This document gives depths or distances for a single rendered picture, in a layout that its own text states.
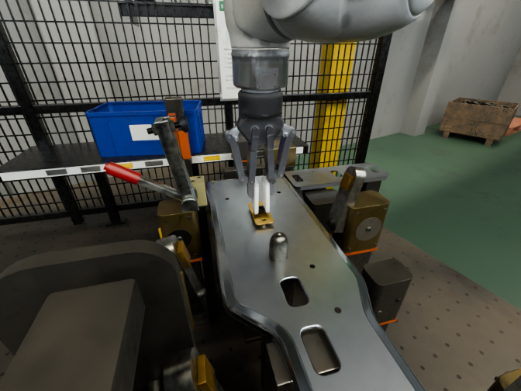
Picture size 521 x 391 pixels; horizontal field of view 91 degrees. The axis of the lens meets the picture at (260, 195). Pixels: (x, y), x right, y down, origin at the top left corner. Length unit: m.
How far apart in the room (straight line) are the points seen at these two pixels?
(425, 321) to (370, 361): 0.49
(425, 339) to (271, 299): 0.50
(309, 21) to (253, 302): 0.34
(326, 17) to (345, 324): 0.35
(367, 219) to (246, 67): 0.36
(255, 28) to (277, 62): 0.06
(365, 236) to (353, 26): 0.41
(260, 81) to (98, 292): 0.33
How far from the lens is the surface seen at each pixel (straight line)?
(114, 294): 0.18
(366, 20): 0.28
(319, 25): 0.29
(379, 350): 0.39
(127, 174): 0.49
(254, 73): 0.41
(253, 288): 0.41
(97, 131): 0.88
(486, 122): 5.29
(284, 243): 0.43
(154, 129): 0.45
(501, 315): 0.98
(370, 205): 0.55
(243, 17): 0.40
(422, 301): 0.90
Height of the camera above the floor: 1.31
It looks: 30 degrees down
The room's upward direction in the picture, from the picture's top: straight up
